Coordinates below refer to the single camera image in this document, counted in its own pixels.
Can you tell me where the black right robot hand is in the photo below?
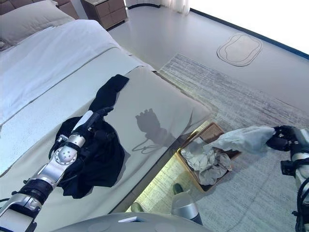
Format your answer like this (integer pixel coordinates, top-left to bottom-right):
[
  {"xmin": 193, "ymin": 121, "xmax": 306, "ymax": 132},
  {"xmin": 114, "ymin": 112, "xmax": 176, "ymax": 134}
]
[{"xmin": 265, "ymin": 124, "xmax": 309, "ymax": 152}]

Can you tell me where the brown nightstand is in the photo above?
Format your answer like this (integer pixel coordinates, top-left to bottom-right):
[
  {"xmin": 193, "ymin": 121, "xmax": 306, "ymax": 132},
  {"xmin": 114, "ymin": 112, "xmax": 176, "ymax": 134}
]
[{"xmin": 81, "ymin": 0, "xmax": 128, "ymax": 30}]

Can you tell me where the plain grey pillow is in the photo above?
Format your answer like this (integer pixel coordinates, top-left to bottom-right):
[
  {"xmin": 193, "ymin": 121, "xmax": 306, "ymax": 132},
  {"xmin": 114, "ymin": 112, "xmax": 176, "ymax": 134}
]
[{"xmin": 0, "ymin": 0, "xmax": 74, "ymax": 46}]

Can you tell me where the white shirt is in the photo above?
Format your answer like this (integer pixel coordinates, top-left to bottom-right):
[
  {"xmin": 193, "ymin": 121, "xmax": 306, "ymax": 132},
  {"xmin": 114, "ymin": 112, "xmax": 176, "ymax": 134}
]
[
  {"xmin": 180, "ymin": 139, "xmax": 213, "ymax": 170},
  {"xmin": 204, "ymin": 125, "xmax": 276, "ymax": 155}
]

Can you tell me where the white duvet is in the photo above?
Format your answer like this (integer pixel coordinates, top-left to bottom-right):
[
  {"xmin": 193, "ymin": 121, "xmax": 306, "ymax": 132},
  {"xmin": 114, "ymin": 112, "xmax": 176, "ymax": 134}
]
[{"xmin": 0, "ymin": 19, "xmax": 121, "ymax": 126}]

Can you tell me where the grey robot torso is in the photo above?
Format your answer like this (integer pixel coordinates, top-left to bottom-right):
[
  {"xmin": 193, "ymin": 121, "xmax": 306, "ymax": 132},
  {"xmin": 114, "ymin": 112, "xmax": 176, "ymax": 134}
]
[{"xmin": 56, "ymin": 212, "xmax": 211, "ymax": 232}]

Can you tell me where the woven brown basket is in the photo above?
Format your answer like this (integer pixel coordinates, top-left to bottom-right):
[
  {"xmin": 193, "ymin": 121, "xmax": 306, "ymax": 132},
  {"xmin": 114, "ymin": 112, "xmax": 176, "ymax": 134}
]
[{"xmin": 177, "ymin": 122, "xmax": 242, "ymax": 193}]

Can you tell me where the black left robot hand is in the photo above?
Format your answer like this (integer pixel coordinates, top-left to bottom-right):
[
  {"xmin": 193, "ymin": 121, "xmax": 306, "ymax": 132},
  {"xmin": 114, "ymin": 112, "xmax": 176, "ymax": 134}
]
[{"xmin": 71, "ymin": 106, "xmax": 115, "ymax": 144}]

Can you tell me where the grey streaked rug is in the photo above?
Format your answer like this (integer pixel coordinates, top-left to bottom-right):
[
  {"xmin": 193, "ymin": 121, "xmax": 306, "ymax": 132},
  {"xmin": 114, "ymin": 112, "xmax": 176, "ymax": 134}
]
[{"xmin": 130, "ymin": 53, "xmax": 309, "ymax": 232}]

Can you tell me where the brown tufted headboard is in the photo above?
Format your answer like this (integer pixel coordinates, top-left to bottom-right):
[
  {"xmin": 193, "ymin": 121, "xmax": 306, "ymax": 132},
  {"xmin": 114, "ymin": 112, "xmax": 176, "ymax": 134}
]
[{"xmin": 0, "ymin": 0, "xmax": 79, "ymax": 20}]

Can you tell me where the black garment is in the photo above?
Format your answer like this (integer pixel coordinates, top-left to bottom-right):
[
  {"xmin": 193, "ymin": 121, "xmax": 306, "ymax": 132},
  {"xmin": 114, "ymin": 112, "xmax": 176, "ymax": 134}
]
[{"xmin": 57, "ymin": 74, "xmax": 130, "ymax": 199}]

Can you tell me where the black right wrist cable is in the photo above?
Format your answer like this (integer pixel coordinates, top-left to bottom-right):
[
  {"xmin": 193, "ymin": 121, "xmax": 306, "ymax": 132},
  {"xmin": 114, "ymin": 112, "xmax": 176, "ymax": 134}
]
[{"xmin": 291, "ymin": 177, "xmax": 309, "ymax": 232}]

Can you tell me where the silver right robot leg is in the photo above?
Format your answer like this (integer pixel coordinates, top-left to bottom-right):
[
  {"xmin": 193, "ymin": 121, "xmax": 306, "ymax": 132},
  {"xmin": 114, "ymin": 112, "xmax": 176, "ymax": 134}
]
[{"xmin": 170, "ymin": 189, "xmax": 203, "ymax": 225}]

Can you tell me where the oval grey floor mat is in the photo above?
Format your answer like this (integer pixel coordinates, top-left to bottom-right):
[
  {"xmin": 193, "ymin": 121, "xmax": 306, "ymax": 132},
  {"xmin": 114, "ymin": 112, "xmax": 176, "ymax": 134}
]
[{"xmin": 216, "ymin": 33, "xmax": 263, "ymax": 67}]

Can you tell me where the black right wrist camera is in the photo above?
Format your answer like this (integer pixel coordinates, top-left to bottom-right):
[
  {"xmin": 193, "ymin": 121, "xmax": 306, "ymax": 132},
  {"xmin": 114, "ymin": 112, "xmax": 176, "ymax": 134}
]
[{"xmin": 280, "ymin": 159, "xmax": 296, "ymax": 176}]

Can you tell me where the bed with grey cover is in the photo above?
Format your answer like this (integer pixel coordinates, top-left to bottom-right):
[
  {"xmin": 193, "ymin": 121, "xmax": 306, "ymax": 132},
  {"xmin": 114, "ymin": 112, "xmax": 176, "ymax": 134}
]
[{"xmin": 0, "ymin": 19, "xmax": 213, "ymax": 232}]

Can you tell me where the black floor track strip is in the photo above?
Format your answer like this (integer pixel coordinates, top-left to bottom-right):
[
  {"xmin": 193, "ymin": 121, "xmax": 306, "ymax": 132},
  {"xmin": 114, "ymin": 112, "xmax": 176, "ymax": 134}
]
[{"xmin": 126, "ymin": 3, "xmax": 309, "ymax": 60}]

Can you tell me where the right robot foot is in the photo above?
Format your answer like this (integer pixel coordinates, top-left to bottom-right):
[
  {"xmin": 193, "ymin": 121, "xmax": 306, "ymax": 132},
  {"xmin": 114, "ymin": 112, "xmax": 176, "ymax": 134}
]
[{"xmin": 172, "ymin": 183, "xmax": 184, "ymax": 195}]

